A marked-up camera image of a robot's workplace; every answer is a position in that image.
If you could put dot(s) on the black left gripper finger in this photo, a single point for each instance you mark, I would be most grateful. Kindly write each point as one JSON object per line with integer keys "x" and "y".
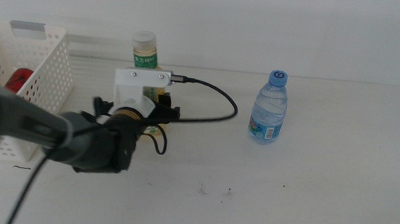
{"x": 165, "y": 99}

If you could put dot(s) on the yellow tea bottle green label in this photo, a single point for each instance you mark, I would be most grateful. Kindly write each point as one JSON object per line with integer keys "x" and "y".
{"x": 144, "y": 47}

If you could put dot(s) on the clear water bottle blue cap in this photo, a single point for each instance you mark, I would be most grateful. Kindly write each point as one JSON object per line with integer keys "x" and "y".
{"x": 268, "y": 110}

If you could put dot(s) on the red soda can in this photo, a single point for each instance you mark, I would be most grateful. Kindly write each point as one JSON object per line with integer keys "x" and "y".
{"x": 18, "y": 80}

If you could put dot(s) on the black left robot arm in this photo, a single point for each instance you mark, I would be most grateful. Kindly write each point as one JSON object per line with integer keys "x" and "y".
{"x": 6, "y": 118}

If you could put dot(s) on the white perforated plastic basket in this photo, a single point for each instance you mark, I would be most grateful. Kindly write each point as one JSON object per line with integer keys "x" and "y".
{"x": 57, "y": 65}

